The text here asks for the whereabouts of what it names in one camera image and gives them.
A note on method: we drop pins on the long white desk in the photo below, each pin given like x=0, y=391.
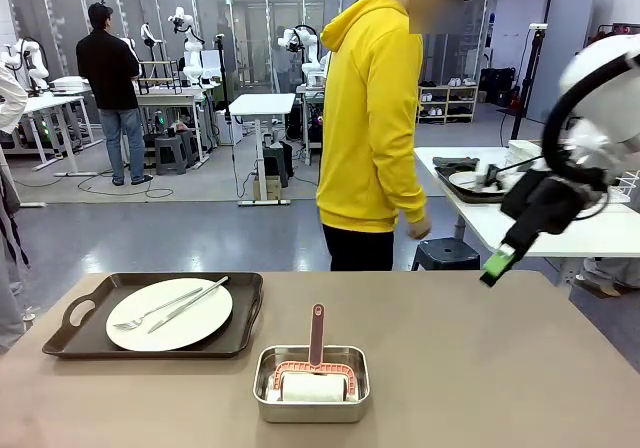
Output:
x=50, y=102

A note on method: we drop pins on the man in black shirt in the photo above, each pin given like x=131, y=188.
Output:
x=107, y=68

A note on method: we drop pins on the white box stack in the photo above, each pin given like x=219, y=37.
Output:
x=70, y=84

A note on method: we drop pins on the grey plastic stool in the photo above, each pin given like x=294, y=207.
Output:
x=170, y=155

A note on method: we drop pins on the silver fork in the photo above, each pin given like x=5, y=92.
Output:
x=127, y=325

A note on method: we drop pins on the rectangular metal container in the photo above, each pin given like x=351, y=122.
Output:
x=310, y=413

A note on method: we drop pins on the person in yellow hoodie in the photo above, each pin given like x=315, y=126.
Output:
x=365, y=118

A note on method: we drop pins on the dark flat tray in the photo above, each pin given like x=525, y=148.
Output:
x=467, y=197

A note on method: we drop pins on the black plastic stool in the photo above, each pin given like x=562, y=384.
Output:
x=445, y=255

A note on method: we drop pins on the black folded cloth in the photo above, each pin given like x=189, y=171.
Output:
x=450, y=162

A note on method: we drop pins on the person in white sleeve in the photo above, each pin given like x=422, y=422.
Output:
x=10, y=103

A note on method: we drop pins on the wooden shoe rack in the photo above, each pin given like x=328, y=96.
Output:
x=447, y=103

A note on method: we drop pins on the white side table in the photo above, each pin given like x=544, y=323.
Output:
x=475, y=213

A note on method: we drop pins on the cardboard box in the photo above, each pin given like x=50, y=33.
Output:
x=270, y=188

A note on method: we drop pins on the black metal shelf frame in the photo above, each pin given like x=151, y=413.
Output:
x=160, y=82

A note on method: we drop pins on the large white plate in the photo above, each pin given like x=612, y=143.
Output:
x=200, y=318

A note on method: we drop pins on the dark plastic stool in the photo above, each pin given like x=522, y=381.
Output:
x=277, y=163

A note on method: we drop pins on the black light stand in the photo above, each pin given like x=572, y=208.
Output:
x=536, y=43

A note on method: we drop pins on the clothes rack with garments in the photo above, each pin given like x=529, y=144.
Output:
x=622, y=29

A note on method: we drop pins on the seated person's grey legs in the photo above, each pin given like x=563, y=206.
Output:
x=610, y=273

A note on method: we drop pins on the white desk with frame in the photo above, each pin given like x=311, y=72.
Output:
x=165, y=99

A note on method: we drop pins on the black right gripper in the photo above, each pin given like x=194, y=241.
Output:
x=555, y=198

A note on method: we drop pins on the black suitcases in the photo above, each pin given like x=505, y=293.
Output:
x=497, y=85

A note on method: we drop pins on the person's right hand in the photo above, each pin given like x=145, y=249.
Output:
x=420, y=225

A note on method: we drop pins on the person's right forearm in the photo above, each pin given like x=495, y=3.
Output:
x=412, y=193

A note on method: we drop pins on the small white background robot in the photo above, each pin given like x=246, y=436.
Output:
x=147, y=35

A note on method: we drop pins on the silver knife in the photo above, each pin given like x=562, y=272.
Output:
x=200, y=294

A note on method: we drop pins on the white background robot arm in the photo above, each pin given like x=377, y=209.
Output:
x=30, y=63
x=310, y=53
x=192, y=68

